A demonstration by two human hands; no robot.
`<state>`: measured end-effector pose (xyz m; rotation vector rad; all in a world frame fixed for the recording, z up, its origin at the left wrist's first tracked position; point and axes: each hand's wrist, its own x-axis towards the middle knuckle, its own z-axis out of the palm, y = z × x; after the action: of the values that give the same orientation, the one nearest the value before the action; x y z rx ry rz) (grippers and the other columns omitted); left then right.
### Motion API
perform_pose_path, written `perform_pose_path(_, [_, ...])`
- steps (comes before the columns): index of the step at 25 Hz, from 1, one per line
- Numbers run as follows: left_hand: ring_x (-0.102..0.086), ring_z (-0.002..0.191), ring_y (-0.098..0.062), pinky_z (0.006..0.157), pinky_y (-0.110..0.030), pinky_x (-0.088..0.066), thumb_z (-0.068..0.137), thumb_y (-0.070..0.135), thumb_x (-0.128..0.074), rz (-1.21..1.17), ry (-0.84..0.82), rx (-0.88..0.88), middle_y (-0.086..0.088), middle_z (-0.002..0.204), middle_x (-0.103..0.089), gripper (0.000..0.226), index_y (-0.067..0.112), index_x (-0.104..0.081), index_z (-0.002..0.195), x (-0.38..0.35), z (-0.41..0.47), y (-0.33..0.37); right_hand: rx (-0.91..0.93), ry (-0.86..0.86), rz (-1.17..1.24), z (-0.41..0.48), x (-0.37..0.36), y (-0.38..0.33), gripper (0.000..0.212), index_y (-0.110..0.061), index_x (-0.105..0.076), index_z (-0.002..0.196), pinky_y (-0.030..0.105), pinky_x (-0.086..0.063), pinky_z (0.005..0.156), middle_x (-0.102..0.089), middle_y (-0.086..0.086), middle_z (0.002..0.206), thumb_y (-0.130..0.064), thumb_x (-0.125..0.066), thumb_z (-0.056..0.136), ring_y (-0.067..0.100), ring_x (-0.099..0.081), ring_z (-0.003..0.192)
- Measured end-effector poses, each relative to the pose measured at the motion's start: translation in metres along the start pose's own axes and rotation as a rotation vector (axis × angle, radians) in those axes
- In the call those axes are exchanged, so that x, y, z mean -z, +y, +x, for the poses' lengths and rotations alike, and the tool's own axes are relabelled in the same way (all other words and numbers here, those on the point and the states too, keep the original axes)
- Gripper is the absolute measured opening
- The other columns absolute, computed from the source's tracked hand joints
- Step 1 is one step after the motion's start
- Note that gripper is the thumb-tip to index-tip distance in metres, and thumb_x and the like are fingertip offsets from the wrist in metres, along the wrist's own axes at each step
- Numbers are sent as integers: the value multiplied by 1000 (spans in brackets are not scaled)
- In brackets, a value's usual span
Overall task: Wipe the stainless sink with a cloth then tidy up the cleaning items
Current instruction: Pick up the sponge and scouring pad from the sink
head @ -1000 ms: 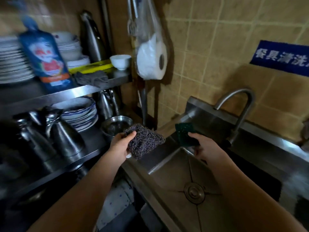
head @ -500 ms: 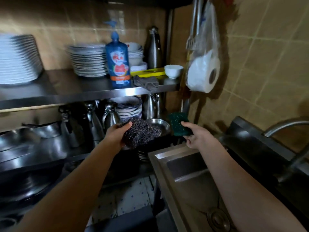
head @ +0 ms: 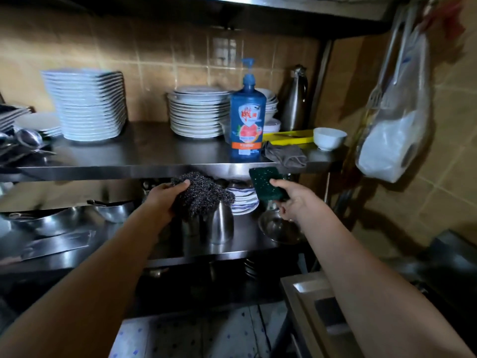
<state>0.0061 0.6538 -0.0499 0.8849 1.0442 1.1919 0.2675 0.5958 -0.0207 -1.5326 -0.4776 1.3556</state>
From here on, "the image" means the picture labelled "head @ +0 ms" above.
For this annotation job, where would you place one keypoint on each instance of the person's right hand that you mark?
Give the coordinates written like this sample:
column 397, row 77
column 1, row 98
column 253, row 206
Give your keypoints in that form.
column 302, row 205

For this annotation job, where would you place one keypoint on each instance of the person's left hand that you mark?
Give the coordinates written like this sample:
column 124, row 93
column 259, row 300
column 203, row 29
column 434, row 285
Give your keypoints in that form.
column 162, row 205

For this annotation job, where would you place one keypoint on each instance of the black steel wool scourer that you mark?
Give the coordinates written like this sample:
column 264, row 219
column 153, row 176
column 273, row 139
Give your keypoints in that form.
column 203, row 193

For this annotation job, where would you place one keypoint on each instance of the black rectangular sponge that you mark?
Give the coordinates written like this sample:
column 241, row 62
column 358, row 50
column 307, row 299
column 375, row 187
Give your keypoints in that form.
column 262, row 182

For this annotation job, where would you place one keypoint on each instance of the blue dish soap bottle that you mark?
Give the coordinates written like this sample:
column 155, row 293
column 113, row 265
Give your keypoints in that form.
column 247, row 119

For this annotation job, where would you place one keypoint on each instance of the stainless steel double sink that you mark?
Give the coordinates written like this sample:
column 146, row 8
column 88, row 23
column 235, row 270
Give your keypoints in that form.
column 320, row 313

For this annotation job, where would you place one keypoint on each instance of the person's right forearm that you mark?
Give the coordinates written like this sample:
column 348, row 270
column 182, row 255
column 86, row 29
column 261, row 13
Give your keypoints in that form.
column 376, row 294

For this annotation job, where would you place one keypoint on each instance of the person's left forearm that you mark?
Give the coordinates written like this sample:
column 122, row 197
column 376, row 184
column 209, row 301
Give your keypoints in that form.
column 82, row 294

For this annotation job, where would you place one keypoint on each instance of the small shiny metal bowl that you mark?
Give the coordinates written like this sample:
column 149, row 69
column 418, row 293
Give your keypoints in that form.
column 277, row 229

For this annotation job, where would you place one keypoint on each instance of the medium metal mixing bowl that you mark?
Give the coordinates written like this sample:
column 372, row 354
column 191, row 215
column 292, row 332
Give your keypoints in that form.
column 113, row 212

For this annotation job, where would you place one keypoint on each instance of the stainless steel shelf rack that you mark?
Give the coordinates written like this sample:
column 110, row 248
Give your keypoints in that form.
column 149, row 156

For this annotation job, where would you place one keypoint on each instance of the yellow cutting board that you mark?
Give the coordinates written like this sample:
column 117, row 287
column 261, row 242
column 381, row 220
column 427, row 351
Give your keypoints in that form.
column 290, row 139

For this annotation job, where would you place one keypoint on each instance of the small white bowl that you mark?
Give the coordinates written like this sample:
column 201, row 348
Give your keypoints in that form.
column 329, row 138

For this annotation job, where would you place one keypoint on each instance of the stack of white round plates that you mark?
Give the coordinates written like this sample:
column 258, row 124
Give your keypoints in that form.
column 197, row 111

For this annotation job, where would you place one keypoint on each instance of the tall steel thermos jug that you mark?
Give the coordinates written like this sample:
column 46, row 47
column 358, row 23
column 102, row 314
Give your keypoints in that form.
column 294, row 104

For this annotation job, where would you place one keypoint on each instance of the hanging plastic bag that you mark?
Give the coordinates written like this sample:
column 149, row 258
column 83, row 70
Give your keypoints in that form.
column 391, row 149

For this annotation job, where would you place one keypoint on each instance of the wide metal mixing bowl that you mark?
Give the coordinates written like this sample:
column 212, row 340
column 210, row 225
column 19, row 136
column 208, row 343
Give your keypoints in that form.
column 48, row 221

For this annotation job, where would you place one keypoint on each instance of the stack of white square plates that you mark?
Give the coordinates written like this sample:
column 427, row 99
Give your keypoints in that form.
column 89, row 104

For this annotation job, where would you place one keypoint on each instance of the clear plastic bag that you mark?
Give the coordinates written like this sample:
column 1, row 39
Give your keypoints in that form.
column 402, row 108

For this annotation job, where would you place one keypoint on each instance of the metal ladle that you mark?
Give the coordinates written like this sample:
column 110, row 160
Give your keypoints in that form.
column 30, row 139

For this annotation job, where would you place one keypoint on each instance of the low stack of white dishes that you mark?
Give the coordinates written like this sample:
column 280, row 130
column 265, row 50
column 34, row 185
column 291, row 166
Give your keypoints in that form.
column 39, row 123

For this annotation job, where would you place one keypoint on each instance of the hanging metal fork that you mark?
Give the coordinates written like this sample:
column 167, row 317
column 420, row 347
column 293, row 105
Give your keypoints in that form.
column 384, row 70

